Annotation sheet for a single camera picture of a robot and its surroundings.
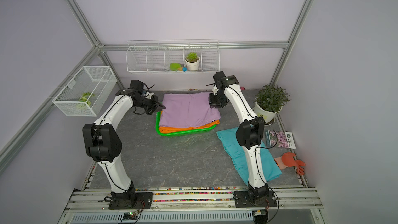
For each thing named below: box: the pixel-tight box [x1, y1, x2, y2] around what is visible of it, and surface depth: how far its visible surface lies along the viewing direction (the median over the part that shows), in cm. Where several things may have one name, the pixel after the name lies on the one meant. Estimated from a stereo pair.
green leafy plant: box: [253, 84, 292, 114], surface depth 92 cm
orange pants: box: [158, 120, 221, 134], surface depth 90 cm
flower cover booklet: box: [264, 129, 297, 149], surface depth 95 cm
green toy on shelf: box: [169, 62, 182, 72], surface depth 103 cm
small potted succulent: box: [184, 51, 201, 71], surface depth 93 cm
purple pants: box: [158, 92, 221, 129], surface depth 93 cm
